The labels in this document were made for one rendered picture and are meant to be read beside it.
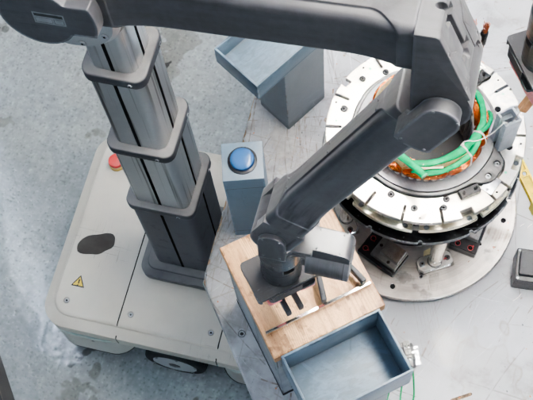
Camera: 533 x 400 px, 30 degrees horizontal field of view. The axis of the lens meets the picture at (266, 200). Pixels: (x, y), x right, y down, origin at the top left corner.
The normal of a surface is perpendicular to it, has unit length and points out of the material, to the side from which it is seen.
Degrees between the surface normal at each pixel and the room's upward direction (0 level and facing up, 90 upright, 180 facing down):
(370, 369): 0
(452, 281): 0
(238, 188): 90
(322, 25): 79
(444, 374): 0
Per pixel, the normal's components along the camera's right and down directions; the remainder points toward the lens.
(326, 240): 0.05, -0.48
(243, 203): 0.06, 0.92
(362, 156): -0.29, 0.82
